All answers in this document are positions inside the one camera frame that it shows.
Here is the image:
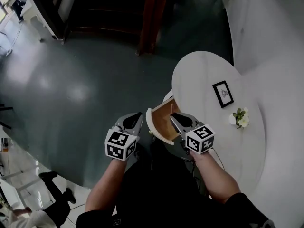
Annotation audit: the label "person's right forearm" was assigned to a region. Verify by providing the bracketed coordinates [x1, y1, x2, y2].
[190, 151, 242, 205]

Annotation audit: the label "dark wooden staircase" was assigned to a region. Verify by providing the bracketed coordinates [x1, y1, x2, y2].
[26, 0, 171, 57]

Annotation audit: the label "large white wood-lined drawer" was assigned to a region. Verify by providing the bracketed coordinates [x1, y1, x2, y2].
[145, 96, 182, 145]

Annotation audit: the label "black picture frame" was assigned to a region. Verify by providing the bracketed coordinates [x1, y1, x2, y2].
[212, 80, 235, 109]

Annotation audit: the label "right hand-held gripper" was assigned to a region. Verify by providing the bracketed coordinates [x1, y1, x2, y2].
[169, 113, 216, 155]

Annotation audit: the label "white curved console table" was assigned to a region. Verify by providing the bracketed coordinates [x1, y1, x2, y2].
[162, 50, 266, 196]

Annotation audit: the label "person's left forearm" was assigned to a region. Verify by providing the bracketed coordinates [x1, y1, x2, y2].
[84, 157, 130, 213]

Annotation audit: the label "white flowers in white pot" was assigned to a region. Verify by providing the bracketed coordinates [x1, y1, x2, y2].
[228, 107, 250, 130]

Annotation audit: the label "white table with curved legs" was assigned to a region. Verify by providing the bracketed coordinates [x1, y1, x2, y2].
[20, 0, 59, 42]

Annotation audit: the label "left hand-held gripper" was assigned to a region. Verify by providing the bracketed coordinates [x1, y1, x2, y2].
[104, 112, 144, 162]

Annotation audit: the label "person's black clothing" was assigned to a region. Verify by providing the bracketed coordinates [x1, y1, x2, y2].
[76, 139, 276, 228]

